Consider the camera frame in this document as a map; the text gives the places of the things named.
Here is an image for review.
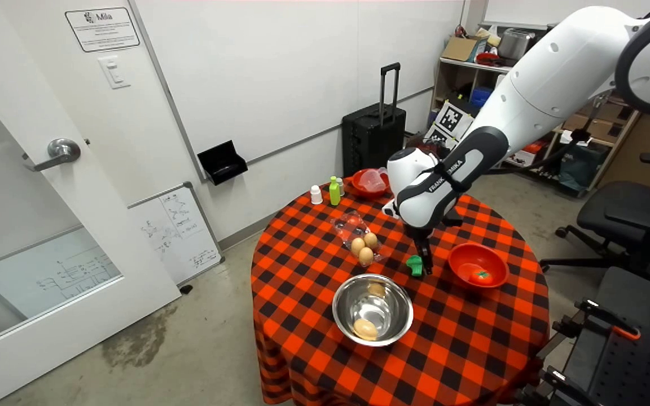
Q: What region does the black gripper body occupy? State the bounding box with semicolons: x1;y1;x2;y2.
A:
403;222;463;252

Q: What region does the green plastic broccoli toy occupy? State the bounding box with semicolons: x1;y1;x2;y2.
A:
406;254;425;278

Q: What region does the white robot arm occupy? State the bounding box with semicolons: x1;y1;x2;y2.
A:
385;7;650;268

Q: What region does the orange plastic bowl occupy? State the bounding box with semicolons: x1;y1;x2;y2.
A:
448;243;509;290

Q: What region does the red bowl with plastic wrap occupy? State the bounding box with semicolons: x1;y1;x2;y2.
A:
348;169;390;199

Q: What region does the stainless steel mixing bowl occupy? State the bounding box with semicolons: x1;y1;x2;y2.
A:
332;272;412;347

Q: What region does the clear plastic egg carton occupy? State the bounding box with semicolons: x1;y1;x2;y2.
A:
333;213;382;268

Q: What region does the red black plaid tablecloth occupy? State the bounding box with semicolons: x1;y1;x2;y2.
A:
251;193;548;406

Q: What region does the green plastic bottle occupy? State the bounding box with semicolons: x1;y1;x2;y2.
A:
328;177;342;207

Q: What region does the small white bottle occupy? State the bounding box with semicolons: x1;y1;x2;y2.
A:
309;184;322;205

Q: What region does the black rolling suitcase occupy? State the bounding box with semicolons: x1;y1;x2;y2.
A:
341;83;406;177

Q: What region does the calibration marker board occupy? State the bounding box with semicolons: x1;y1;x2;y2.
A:
425;101;473;148

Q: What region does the wooden storage shelf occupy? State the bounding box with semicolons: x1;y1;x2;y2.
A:
427;20;650;199

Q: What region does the black office chair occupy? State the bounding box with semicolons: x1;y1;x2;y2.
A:
539;154;650;279

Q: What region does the small leaning whiteboard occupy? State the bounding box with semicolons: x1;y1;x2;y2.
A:
130;183;222;284

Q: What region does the white door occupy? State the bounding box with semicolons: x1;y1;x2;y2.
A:
0;4;178;399

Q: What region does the door sign paper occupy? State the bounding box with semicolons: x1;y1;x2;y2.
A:
65;7;139;51

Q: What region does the black wall tray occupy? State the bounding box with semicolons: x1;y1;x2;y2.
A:
198;139;248;184

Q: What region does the black cart with orange handle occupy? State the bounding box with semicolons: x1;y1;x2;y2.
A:
517;268;650;406

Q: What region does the silver door lever handle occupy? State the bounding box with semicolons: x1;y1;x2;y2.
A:
23;139;81;172

